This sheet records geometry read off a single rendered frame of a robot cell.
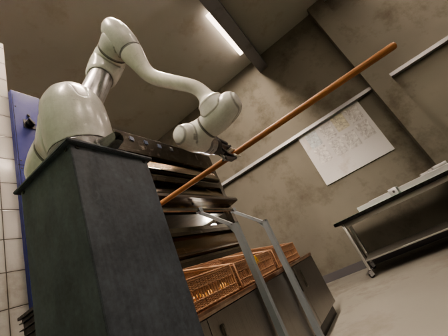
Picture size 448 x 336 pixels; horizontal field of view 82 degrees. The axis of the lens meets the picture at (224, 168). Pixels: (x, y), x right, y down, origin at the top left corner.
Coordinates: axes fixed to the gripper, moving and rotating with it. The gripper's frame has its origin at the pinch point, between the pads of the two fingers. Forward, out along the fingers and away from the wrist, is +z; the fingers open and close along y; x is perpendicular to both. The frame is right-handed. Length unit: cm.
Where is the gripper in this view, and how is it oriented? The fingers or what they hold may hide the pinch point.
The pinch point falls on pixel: (234, 153)
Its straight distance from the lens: 131.4
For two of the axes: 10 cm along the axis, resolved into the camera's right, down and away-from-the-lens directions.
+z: 5.3, 1.3, 8.4
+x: 7.5, -5.3, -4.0
